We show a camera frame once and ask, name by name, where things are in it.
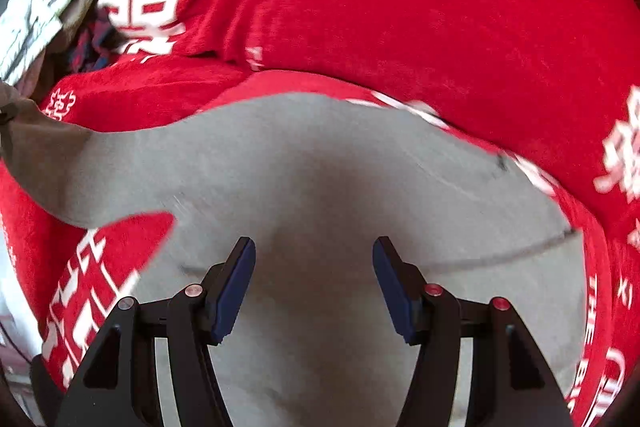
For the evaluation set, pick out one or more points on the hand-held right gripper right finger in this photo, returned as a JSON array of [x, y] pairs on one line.
[[395, 293]]

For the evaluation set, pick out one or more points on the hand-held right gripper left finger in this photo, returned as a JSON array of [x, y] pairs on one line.
[[232, 293]]

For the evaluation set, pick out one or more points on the grey small garment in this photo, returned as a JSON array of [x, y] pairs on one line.
[[325, 187]]

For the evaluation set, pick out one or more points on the dark plaid cloth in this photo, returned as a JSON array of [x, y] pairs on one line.
[[92, 46]]

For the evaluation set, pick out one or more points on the red printed blanket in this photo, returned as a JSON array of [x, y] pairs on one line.
[[400, 7]]

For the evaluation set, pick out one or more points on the beige cloth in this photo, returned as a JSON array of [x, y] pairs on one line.
[[76, 19]]

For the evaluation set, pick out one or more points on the white patterned cloth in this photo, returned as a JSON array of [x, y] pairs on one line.
[[45, 2]]

